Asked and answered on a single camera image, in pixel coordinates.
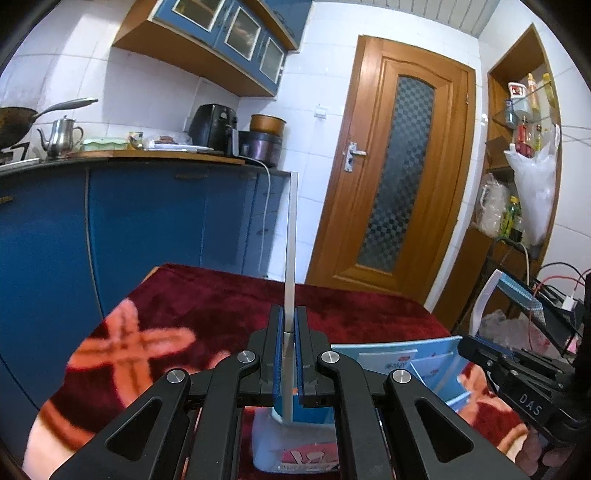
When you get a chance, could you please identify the wooden door with glass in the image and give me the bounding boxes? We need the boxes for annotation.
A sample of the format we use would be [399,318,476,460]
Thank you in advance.
[307,36,476,302]

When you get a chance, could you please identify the wooden wall shelf niche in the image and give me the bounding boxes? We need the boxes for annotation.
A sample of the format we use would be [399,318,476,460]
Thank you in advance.
[484,25,561,260]

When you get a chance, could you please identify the black air fryer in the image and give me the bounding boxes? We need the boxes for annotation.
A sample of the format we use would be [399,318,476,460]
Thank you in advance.
[188,104,238,156]

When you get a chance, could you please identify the steel teapot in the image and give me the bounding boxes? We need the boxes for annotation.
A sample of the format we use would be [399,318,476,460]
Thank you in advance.
[37,116,84,160]

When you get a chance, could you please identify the red floral plush blanket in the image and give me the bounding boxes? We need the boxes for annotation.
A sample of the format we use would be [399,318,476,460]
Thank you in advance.
[22,263,532,480]

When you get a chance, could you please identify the black wok with handle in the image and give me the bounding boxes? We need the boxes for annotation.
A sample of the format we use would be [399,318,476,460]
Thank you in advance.
[0,97,97,150]

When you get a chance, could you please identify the blue wall cabinet glass doors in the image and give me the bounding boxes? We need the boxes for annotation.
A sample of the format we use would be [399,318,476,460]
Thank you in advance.
[113,0,311,97]

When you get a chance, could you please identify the white plastic bag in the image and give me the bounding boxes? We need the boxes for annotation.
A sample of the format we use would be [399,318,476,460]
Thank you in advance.
[504,124,561,246]

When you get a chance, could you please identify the dark rice cooker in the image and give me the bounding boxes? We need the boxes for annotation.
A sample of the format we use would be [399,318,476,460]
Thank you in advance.
[238,131,283,168]

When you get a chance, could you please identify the white plastic chopstick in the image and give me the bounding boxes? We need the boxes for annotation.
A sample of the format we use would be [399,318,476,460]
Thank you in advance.
[281,172,298,423]

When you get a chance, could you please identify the wooden cutting board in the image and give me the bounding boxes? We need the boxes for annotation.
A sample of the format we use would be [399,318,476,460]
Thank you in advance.
[67,150,245,166]

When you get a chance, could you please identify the white power cable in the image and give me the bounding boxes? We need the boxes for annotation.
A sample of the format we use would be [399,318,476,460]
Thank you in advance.
[239,155,273,280]

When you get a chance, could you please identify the blue base kitchen cabinets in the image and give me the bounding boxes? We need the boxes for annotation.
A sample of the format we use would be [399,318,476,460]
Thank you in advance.
[1,161,288,459]

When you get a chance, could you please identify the brown pot on cooker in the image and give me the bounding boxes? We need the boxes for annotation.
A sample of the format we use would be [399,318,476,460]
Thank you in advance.
[249,114,287,137]

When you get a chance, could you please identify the blue utensil organizer box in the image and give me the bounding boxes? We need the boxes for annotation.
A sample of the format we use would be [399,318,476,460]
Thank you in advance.
[252,336,470,479]

